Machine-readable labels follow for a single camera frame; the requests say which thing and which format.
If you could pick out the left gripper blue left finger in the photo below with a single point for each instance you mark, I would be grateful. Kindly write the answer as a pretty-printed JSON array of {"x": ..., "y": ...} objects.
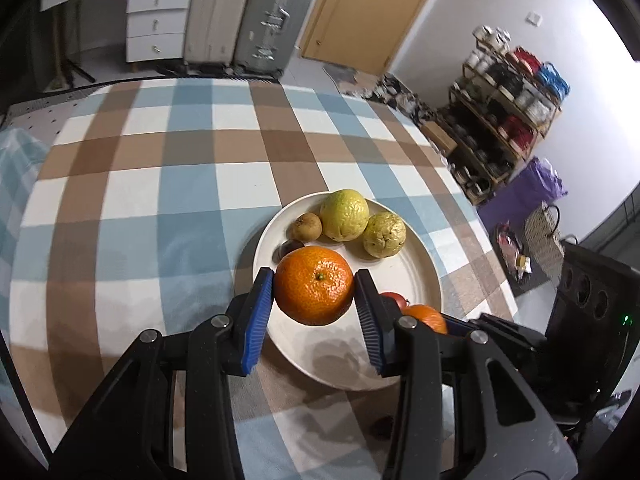
[{"x": 252, "y": 320}]

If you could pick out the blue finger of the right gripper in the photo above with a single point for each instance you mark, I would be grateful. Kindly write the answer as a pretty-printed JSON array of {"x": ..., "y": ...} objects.
[{"x": 459, "y": 328}]

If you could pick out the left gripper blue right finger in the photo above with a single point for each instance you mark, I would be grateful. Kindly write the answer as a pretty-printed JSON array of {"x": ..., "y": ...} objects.
[{"x": 377, "y": 317}]

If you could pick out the orange tangerine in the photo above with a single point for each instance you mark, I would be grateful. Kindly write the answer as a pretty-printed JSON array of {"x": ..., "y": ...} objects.
[
  {"x": 314, "y": 286},
  {"x": 428, "y": 316}
]

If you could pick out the wrinkled yellow guava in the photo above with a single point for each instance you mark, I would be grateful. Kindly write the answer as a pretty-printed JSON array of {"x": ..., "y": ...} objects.
[{"x": 385, "y": 235}]

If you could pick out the smooth yellow-green guava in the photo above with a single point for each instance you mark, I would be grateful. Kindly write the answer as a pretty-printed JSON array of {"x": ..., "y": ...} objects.
[{"x": 344, "y": 215}]

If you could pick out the red tomato upper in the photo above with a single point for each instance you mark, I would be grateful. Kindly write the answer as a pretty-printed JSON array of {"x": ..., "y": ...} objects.
[{"x": 401, "y": 301}]

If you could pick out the large cream plate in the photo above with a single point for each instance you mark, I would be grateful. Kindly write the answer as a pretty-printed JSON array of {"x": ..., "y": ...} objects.
[{"x": 318, "y": 330}]

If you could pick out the dark cherry upper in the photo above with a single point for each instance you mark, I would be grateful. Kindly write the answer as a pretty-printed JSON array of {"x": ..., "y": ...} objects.
[{"x": 286, "y": 248}]

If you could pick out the dark cherry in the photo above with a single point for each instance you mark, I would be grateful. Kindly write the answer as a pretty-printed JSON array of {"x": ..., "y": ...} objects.
[
  {"x": 382, "y": 428},
  {"x": 286, "y": 248}
]

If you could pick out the brown longan upper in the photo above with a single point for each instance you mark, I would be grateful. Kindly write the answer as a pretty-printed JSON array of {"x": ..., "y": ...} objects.
[{"x": 306, "y": 228}]

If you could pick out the dark cherry lower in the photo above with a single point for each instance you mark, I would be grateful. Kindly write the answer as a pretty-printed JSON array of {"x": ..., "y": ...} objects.
[{"x": 382, "y": 428}]

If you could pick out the woven basket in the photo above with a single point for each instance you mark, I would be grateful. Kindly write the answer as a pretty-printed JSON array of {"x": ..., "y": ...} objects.
[{"x": 541, "y": 230}]

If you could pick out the purple bag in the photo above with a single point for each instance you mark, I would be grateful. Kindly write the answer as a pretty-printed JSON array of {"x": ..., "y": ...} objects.
[{"x": 536, "y": 183}]

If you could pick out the checkered tablecloth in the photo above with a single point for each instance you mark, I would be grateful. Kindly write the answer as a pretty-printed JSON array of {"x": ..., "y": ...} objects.
[{"x": 148, "y": 208}]

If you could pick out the brown cardboard box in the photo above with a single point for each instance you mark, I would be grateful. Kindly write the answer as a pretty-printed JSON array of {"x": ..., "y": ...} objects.
[{"x": 439, "y": 137}]

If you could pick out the wooden shoe rack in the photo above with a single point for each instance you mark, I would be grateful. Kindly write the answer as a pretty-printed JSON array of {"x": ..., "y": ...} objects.
[{"x": 503, "y": 104}]

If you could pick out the small checkered side table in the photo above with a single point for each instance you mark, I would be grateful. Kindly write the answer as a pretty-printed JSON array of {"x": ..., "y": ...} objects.
[{"x": 22, "y": 156}]

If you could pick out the wooden door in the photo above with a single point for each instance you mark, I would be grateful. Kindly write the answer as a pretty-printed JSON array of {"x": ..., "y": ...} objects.
[{"x": 360, "y": 34}]

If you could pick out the grey silver suitcase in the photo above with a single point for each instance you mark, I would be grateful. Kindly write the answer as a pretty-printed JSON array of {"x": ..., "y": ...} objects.
[{"x": 268, "y": 35}]

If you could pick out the beige suitcase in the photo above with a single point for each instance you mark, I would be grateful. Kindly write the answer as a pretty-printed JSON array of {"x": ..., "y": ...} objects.
[{"x": 212, "y": 30}]

